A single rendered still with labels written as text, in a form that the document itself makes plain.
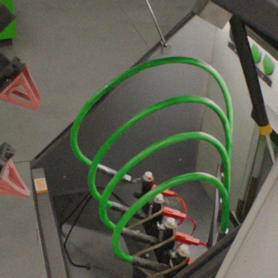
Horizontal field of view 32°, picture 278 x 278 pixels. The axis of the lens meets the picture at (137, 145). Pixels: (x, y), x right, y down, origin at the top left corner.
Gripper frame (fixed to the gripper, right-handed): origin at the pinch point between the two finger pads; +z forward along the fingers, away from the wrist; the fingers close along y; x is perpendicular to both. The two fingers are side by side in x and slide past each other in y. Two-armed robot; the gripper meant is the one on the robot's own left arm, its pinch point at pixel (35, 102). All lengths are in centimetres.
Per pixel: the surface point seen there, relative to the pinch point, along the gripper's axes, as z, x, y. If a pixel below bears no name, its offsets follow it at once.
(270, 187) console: 29, -25, -34
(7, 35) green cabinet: -13, 68, 342
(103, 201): 20.7, 1.1, -15.1
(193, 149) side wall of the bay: 52, -12, 45
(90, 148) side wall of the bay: 26.4, 9.5, 37.2
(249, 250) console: 35, -16, -35
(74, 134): 10.2, -1.1, -1.6
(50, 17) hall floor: 6, 40, 414
